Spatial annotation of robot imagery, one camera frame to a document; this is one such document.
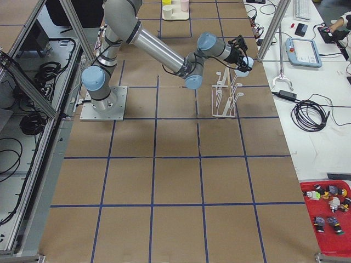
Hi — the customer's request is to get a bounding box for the white keyboard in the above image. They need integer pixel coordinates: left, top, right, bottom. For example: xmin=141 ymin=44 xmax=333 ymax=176
xmin=293 ymin=0 xmax=311 ymax=22

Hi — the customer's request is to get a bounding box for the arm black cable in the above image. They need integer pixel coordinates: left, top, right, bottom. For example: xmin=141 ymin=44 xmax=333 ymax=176
xmin=161 ymin=52 xmax=239 ymax=76

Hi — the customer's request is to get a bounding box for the metal claw tool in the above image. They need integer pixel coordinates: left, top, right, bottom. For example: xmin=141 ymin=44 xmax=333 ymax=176
xmin=272 ymin=25 xmax=293 ymax=91

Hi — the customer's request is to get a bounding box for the coiled black cable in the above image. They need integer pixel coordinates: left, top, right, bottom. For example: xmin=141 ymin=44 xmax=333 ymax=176
xmin=291 ymin=94 xmax=334 ymax=134

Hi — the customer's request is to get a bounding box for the light blue plastic cup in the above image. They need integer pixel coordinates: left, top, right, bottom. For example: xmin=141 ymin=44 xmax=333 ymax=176
xmin=234 ymin=56 xmax=254 ymax=77

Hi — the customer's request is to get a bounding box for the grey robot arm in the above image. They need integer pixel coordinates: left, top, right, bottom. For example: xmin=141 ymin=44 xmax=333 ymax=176
xmin=82 ymin=1 xmax=253 ymax=112

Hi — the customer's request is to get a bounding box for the red parts tray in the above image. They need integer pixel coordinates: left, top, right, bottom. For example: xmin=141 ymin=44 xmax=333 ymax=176
xmin=300 ymin=180 xmax=350 ymax=258

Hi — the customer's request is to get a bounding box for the yellow plastic cup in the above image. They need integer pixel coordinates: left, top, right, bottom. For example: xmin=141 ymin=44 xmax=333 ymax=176
xmin=162 ymin=0 xmax=172 ymax=5

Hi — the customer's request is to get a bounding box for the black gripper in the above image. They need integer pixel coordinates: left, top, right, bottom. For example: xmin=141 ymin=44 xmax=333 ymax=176
xmin=226 ymin=35 xmax=253 ymax=72

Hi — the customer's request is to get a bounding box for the teach pendant tablet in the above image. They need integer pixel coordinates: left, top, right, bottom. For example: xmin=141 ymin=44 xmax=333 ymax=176
xmin=285 ymin=37 xmax=322 ymax=68

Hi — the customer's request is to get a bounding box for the black smartphone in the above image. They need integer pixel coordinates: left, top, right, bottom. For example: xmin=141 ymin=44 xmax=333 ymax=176
xmin=295 ymin=23 xmax=308 ymax=37

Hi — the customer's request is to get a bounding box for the cream plastic tray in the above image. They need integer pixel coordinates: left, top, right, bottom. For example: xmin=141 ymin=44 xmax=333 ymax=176
xmin=162 ymin=4 xmax=190 ymax=21

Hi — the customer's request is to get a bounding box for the pink plastic cup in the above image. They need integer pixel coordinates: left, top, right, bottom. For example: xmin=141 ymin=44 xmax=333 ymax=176
xmin=180 ymin=0 xmax=189 ymax=12

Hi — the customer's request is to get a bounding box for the white wire cup rack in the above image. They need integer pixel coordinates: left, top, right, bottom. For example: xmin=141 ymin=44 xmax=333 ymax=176
xmin=211 ymin=67 xmax=244 ymax=118

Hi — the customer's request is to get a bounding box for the aluminium frame post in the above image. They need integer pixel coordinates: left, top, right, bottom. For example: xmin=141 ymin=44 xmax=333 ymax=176
xmin=257 ymin=0 xmax=290 ymax=62

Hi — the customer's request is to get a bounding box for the pale green plastic cup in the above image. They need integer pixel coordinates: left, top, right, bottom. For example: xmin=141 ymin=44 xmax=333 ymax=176
xmin=162 ymin=5 xmax=173 ymax=20

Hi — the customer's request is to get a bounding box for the black power brick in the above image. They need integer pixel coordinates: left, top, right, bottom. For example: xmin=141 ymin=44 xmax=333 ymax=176
xmin=278 ymin=90 xmax=297 ymax=101

